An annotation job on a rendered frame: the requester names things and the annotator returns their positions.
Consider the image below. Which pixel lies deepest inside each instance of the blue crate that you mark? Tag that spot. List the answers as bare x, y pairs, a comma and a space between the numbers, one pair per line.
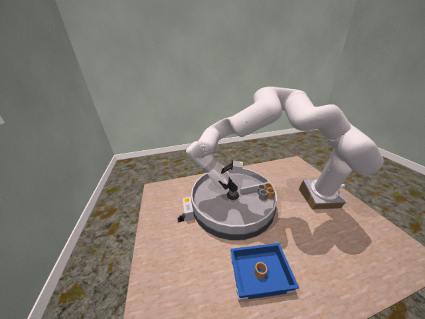
278, 277

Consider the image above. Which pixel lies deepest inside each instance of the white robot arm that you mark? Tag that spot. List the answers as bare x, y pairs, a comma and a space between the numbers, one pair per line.
351, 148

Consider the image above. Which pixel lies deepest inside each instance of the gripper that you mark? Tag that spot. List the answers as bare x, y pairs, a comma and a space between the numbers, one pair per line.
221, 179

